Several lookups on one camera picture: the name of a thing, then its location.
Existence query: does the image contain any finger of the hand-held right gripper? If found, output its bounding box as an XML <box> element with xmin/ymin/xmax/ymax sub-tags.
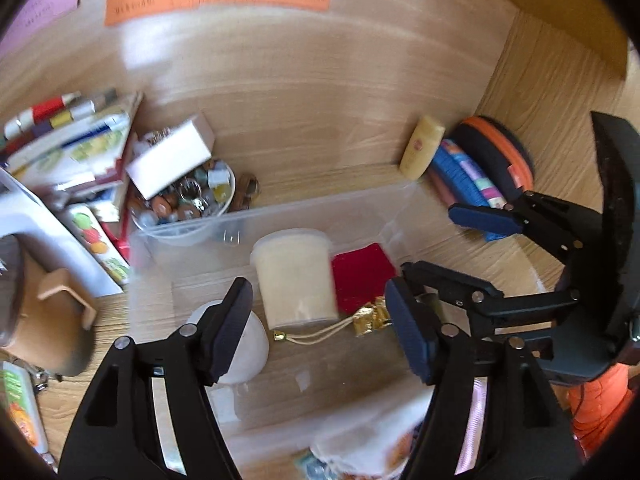
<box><xmin>448</xmin><ymin>191</ymin><xmax>607</xmax><ymax>267</ymax></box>
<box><xmin>400</xmin><ymin>260</ymin><xmax>584</xmax><ymax>356</ymax></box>

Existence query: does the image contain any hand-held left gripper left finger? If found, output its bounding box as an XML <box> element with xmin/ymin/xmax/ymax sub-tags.
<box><xmin>59</xmin><ymin>276</ymin><xmax>254</xmax><ymax>480</ymax></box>

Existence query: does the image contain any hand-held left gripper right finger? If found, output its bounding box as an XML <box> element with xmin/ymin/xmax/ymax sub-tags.
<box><xmin>384</xmin><ymin>277</ymin><xmax>587</xmax><ymax>480</ymax></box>

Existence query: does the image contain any clear plastic storage box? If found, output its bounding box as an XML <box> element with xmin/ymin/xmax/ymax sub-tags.
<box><xmin>127</xmin><ymin>180</ymin><xmax>443</xmax><ymax>480</ymax></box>

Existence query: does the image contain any person's right forearm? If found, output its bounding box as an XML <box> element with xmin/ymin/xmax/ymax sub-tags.
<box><xmin>569</xmin><ymin>364</ymin><xmax>632</xmax><ymax>457</ymax></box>

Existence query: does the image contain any wooden desktop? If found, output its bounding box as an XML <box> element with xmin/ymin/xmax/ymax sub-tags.
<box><xmin>0</xmin><ymin>159</ymin><xmax>568</xmax><ymax>480</ymax></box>

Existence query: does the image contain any white round case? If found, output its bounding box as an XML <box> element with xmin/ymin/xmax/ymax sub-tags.
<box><xmin>186</xmin><ymin>300</ymin><xmax>270</xmax><ymax>386</ymax></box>

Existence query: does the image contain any blue pencil case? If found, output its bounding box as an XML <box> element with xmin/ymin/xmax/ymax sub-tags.
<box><xmin>430</xmin><ymin>139</ymin><xmax>507</xmax><ymax>244</ymax></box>

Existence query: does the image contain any gold foil wrapper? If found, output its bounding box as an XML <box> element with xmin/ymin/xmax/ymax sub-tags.
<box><xmin>351</xmin><ymin>296</ymin><xmax>394</xmax><ymax>337</ymax></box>

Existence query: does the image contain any dark red wallet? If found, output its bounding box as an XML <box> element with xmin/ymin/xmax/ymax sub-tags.
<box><xmin>424</xmin><ymin>166</ymin><xmax>452</xmax><ymax>207</ymax></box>

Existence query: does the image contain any black orange round case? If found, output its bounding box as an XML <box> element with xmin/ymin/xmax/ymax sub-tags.
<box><xmin>448</xmin><ymin>115</ymin><xmax>535</xmax><ymax>202</ymax></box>

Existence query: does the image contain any red cloth pouch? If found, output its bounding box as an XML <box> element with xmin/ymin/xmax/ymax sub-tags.
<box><xmin>330</xmin><ymin>242</ymin><xmax>399</xmax><ymax>317</ymax></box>

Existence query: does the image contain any cream cylindrical container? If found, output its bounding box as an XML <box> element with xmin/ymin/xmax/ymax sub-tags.
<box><xmin>249</xmin><ymin>228</ymin><xmax>340</xmax><ymax>331</ymax></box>

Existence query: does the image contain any yellow lotion bottle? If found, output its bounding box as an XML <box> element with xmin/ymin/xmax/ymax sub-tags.
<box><xmin>398</xmin><ymin>114</ymin><xmax>446</xmax><ymax>181</ymax></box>

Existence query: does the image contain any bowl of small trinkets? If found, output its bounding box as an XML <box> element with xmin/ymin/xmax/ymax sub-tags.
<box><xmin>130</xmin><ymin>157</ymin><xmax>237</xmax><ymax>247</ymax></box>

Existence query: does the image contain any red white carton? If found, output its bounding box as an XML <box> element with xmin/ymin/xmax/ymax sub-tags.
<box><xmin>92</xmin><ymin>180</ymin><xmax>132</xmax><ymax>262</ymax></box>

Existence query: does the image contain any fruit print carton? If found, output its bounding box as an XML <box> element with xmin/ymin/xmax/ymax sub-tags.
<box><xmin>63</xmin><ymin>202</ymin><xmax>132</xmax><ymax>286</ymax></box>

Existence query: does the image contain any small white cardboard box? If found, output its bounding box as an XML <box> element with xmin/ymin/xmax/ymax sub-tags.
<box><xmin>124</xmin><ymin>112</ymin><xmax>216</xmax><ymax>201</ymax></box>

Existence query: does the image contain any brown mug with lid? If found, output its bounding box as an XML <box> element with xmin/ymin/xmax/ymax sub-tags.
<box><xmin>0</xmin><ymin>232</ymin><xmax>99</xmax><ymax>377</ymax></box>

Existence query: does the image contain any bunch of metal clips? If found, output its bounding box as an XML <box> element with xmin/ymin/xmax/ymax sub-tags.
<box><xmin>0</xmin><ymin>349</ymin><xmax>51</xmax><ymax>392</ymax></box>

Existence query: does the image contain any white paper bag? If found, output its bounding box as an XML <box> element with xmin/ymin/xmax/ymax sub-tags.
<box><xmin>0</xmin><ymin>167</ymin><xmax>125</xmax><ymax>297</ymax></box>

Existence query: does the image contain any wooden shelf board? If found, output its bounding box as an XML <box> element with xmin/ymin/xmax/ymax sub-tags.
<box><xmin>464</xmin><ymin>0</ymin><xmax>629</xmax><ymax>81</ymax></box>

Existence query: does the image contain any orange green tube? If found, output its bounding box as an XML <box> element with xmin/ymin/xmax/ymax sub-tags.
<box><xmin>0</xmin><ymin>362</ymin><xmax>51</xmax><ymax>462</ymax></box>

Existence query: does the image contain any stack of printed packets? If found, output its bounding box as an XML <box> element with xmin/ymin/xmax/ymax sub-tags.
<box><xmin>0</xmin><ymin>88</ymin><xmax>146</xmax><ymax>192</ymax></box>

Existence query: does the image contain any cream cord with bell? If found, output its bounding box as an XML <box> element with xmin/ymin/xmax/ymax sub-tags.
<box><xmin>271</xmin><ymin>322</ymin><xmax>359</xmax><ymax>347</ymax></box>

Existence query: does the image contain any white drawstring pouch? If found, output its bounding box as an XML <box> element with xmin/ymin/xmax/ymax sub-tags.
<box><xmin>295</xmin><ymin>389</ymin><xmax>437</xmax><ymax>480</ymax></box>

